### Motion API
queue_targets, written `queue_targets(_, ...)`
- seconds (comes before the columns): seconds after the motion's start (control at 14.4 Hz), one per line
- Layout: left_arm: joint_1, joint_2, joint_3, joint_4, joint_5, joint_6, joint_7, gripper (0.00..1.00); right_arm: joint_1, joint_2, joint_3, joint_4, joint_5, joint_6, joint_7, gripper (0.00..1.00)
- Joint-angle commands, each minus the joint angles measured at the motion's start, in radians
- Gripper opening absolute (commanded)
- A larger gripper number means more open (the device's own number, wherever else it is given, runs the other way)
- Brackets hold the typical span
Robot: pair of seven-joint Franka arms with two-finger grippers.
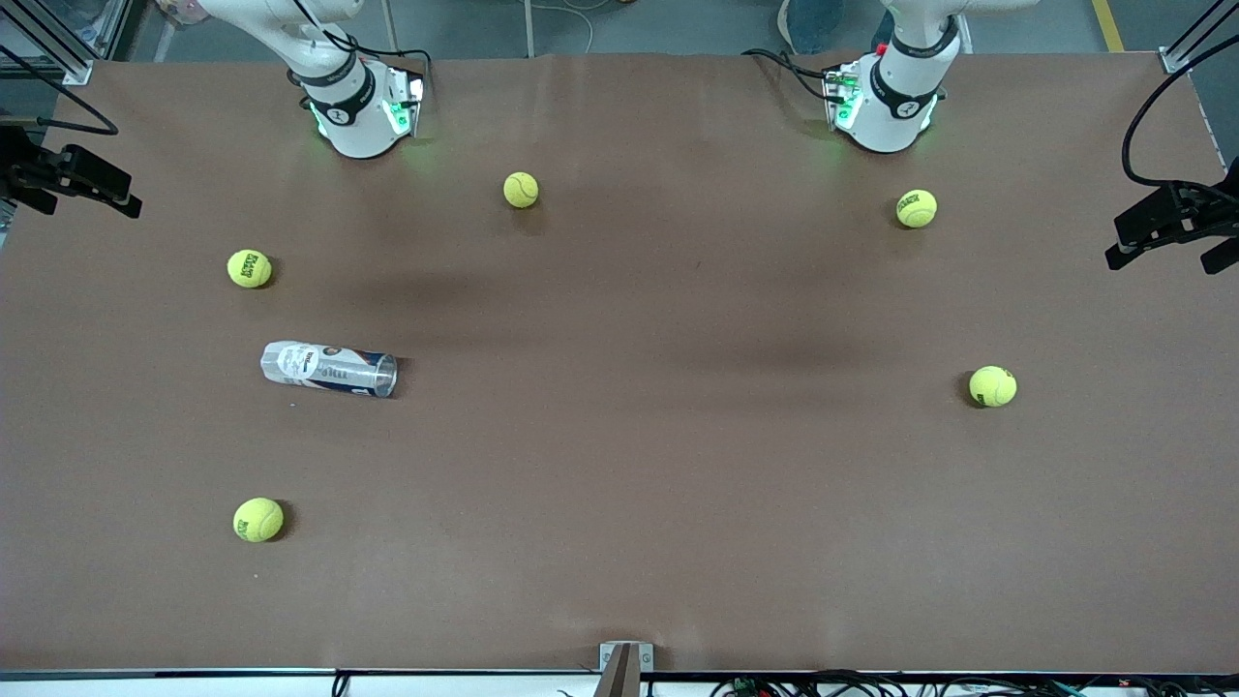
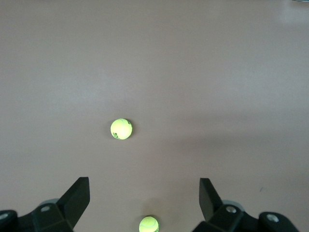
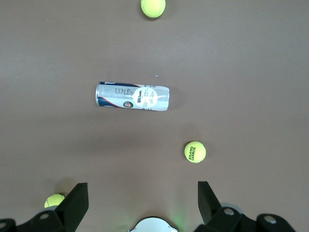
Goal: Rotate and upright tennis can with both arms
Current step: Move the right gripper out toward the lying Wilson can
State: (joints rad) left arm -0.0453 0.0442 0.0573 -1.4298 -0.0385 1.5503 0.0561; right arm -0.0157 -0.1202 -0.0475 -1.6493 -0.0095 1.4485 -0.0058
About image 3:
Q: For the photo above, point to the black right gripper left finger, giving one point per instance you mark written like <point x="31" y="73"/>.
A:
<point x="60" y="217"/>

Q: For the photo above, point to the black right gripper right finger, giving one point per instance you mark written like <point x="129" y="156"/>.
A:
<point x="224" y="222"/>

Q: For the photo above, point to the clear Wilson tennis ball can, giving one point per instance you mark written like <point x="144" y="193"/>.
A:
<point x="120" y="96"/>

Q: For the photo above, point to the yellow tennis ball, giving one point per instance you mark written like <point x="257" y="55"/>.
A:
<point x="153" y="7"/>
<point x="51" y="200"/>
<point x="195" y="152"/>

